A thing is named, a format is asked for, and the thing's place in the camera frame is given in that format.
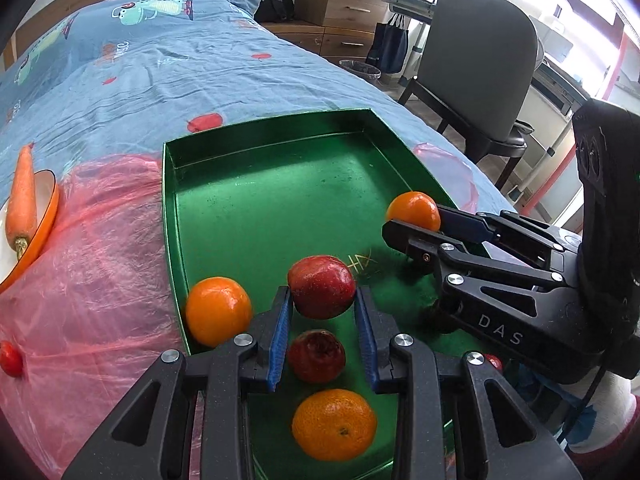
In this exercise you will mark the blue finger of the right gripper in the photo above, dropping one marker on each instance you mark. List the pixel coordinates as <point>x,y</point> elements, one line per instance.
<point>420,246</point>
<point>466,227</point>

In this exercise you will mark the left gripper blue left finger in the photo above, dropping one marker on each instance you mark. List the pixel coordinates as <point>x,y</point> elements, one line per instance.
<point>279,327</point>

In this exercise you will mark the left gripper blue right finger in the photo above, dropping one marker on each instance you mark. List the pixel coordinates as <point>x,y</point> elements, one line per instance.
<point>366,340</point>

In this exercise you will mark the small red apple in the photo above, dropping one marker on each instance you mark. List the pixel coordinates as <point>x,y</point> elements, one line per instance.
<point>11,360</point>
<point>316,357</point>
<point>321,287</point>

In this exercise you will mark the large orange mandarin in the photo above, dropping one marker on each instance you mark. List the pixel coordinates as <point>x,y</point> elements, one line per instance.
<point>334,425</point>

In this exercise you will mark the right blue gloved hand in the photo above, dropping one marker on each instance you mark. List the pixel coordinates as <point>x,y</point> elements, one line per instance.
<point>603,426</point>

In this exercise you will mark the grey desk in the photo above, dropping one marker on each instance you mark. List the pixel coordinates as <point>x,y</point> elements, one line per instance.
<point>525,60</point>

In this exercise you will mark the green rectangular tray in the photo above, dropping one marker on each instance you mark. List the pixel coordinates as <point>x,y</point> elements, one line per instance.
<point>247,201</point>

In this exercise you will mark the grey black chair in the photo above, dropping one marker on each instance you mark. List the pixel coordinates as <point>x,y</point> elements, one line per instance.
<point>475,70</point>

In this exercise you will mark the dark blue tote bag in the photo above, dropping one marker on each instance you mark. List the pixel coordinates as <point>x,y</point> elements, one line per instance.
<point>390,45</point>

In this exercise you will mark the pink plastic sheet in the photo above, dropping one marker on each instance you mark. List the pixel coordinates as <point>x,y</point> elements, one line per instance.
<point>93,312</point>

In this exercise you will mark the wooden drawer cabinet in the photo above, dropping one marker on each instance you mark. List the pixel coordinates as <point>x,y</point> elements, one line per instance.
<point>334,29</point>

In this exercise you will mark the orange carrot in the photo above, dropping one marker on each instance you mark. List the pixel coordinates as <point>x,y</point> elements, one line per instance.
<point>21,216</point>

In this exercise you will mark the blue cartoon bed sheet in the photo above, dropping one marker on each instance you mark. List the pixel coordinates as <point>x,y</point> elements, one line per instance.
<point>127,76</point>

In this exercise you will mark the wire mesh trash bin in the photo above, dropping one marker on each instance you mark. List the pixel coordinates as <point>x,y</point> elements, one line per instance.
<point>361,69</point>

